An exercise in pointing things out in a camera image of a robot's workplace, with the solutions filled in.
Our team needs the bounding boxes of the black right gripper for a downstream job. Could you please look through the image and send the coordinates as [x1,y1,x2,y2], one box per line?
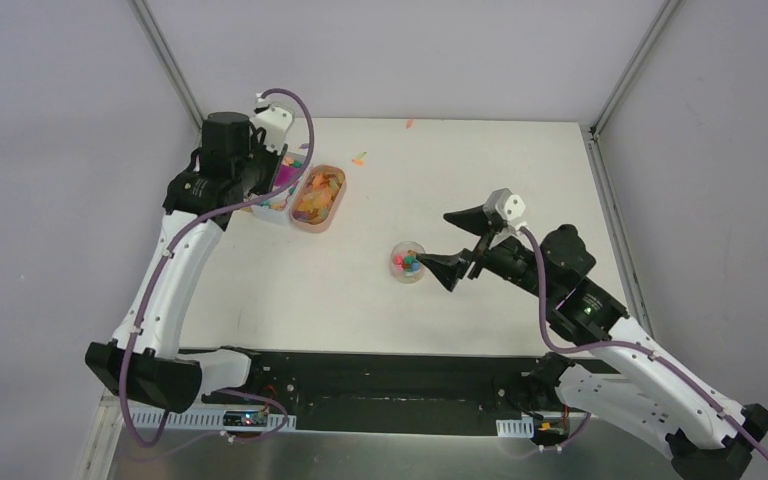
[416,204,556,302]

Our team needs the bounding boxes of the magenta plastic scoop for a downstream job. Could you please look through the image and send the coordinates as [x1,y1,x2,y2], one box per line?
[274,160,305,189]

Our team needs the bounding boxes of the clear plastic jar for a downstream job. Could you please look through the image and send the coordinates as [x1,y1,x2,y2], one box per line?
[389,241,425,284]

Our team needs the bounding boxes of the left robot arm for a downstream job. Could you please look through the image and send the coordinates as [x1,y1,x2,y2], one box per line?
[85,106,295,413]

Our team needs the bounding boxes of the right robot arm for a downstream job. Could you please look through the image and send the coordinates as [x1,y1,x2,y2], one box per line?
[417,207,768,479]

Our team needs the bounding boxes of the white star candy box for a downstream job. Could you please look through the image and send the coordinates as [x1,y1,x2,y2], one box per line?
[250,152,307,226]

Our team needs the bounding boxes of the pink gummy candy box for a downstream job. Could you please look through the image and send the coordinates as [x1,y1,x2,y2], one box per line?
[290,165,346,233]

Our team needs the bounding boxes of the spilled orange green gummy candy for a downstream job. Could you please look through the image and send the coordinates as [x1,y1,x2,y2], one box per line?
[352,152,367,166]

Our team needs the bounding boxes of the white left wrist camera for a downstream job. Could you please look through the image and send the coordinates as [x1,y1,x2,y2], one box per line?
[251,97,296,155]

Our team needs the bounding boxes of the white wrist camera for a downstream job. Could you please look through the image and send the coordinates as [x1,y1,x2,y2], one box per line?
[251,97,296,155]
[482,188,528,245]

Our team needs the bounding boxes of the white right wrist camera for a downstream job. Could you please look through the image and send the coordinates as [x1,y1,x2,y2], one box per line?
[482,188,528,245]

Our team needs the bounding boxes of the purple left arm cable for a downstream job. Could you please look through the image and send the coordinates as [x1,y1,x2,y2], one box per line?
[118,87,316,448]

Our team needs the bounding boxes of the left aluminium frame post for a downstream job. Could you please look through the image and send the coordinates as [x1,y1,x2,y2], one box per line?
[127,0,206,131]

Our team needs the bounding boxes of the aluminium frame post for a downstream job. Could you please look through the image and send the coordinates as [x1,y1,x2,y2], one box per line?
[127,0,206,131]
[589,0,684,140]

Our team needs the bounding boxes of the right white cable duct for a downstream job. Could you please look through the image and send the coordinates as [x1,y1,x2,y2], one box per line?
[495,416,535,439]

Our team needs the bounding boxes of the white cable duct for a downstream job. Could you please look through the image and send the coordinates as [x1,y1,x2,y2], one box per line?
[166,407,296,433]
[495,416,535,439]

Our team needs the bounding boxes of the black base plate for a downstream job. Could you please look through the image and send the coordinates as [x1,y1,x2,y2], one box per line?
[240,350,564,436]

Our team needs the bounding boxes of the left white cable duct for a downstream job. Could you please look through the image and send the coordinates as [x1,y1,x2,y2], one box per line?
[166,407,296,433]

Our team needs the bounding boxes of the right aluminium frame post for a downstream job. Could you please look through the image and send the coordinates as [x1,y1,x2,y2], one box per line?
[589,0,684,140]

